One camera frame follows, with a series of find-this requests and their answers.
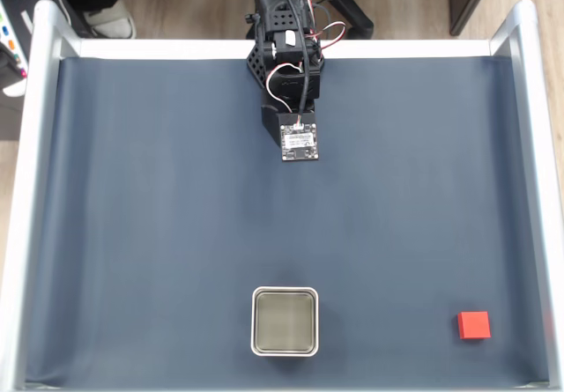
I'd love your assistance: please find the red cube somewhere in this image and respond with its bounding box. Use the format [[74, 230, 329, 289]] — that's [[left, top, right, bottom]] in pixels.
[[456, 310, 492, 341]]

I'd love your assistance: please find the square metal tin container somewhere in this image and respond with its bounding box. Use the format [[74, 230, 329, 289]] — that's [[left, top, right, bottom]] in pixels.
[[250, 285, 320, 358]]

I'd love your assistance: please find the dark blue table mat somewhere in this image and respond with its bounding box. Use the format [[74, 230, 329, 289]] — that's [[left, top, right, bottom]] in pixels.
[[24, 55, 552, 388]]

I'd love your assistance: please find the black office chair base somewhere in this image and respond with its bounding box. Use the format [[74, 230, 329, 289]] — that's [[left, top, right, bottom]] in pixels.
[[303, 0, 375, 41]]

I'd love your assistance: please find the person's pale shoe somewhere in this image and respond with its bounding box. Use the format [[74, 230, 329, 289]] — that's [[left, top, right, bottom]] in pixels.
[[83, 0, 137, 40]]

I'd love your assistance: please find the white device with coloured buttons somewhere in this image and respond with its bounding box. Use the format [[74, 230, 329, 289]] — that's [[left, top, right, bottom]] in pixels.
[[0, 2, 30, 98]]

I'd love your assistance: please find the white red servo cable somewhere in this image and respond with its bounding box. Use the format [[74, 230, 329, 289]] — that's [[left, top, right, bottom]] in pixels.
[[266, 63, 306, 114]]

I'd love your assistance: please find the bare camera circuit board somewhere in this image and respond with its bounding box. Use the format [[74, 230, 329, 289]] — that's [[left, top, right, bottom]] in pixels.
[[277, 110, 321, 163]]

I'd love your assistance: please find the black camera cable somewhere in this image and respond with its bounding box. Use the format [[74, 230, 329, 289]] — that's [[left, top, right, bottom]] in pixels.
[[284, 0, 310, 122]]

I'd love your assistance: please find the red white wire bundle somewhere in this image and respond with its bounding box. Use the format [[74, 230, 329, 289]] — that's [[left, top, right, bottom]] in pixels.
[[301, 0, 347, 54]]

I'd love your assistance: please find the aluminium table frame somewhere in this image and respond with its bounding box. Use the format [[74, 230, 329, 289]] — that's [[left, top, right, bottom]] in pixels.
[[0, 0, 564, 392]]

